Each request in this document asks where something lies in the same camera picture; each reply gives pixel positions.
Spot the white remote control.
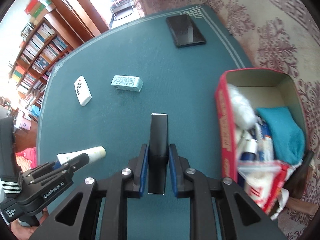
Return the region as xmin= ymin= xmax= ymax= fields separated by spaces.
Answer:
xmin=74 ymin=76 xmax=92 ymax=107

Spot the white crumpled plastic bag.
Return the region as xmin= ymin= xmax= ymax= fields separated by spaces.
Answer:
xmin=227 ymin=84 xmax=257 ymax=130

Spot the teal table mat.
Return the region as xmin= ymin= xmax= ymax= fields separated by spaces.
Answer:
xmin=37 ymin=5 xmax=252 ymax=239

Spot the black flat case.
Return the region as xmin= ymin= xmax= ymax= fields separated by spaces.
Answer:
xmin=166 ymin=15 xmax=207 ymax=48

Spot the red tin box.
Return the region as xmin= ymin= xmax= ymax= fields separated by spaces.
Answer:
xmin=215 ymin=68 xmax=307 ymax=214

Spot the teal cloth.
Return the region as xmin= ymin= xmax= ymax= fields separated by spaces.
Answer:
xmin=256 ymin=107 xmax=306 ymax=165

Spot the light teal small box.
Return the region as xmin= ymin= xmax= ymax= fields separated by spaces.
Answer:
xmin=111 ymin=75 xmax=143 ymax=92

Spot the wooden bookshelf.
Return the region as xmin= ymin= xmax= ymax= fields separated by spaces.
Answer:
xmin=9 ymin=0 xmax=81 ymax=107

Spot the person left hand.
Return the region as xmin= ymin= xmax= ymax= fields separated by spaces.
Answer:
xmin=10 ymin=207 xmax=49 ymax=239

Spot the black rectangular trimmer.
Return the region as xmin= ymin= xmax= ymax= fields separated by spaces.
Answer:
xmin=148 ymin=113 xmax=169 ymax=195

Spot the blue white tube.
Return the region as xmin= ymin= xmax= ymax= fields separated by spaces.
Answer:
xmin=237 ymin=122 xmax=274 ymax=161

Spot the white cream tube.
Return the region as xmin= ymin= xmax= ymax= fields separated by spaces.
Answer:
xmin=56 ymin=146 xmax=106 ymax=164

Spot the red cloth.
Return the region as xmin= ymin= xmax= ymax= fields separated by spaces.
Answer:
xmin=15 ymin=147 xmax=37 ymax=172

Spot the bagged white bandage roll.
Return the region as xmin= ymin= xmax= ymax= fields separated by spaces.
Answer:
xmin=238 ymin=160 xmax=283 ymax=208

